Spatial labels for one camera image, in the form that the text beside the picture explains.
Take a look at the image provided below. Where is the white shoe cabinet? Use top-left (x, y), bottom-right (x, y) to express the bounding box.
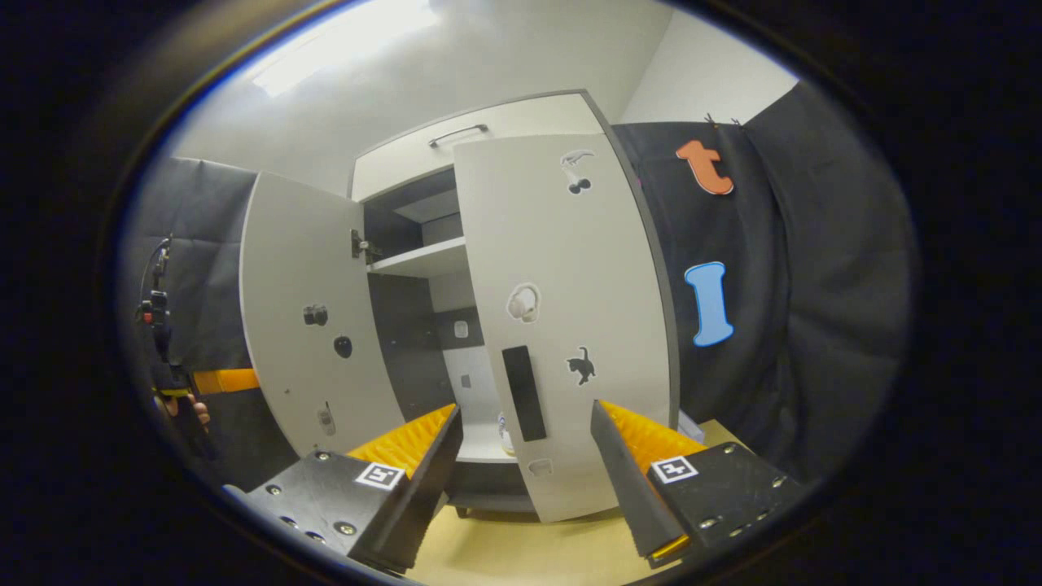
top-left (348, 88), bottom-right (681, 522)

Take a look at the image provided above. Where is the metal drawer handle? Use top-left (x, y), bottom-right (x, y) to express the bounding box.
top-left (427, 124), bottom-right (490, 149)

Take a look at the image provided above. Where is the white shoe cabinet door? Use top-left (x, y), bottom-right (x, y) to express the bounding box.
top-left (239, 171), bottom-right (408, 458)
top-left (453, 133), bottom-right (676, 524)

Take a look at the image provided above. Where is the white cabinet shelf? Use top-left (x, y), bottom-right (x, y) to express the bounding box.
top-left (368, 236), bottom-right (469, 279)

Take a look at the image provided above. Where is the white cabinet drawer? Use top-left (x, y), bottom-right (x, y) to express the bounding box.
top-left (352, 92), bottom-right (605, 203)

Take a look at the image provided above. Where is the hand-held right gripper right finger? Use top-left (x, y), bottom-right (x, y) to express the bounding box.
top-left (590, 399), bottom-right (808, 571)

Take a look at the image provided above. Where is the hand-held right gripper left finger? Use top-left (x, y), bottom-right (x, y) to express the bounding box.
top-left (243, 403), bottom-right (465, 575)

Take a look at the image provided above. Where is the black backdrop cloth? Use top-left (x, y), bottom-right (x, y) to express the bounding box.
top-left (612, 81), bottom-right (921, 481)
top-left (122, 156), bottom-right (298, 469)

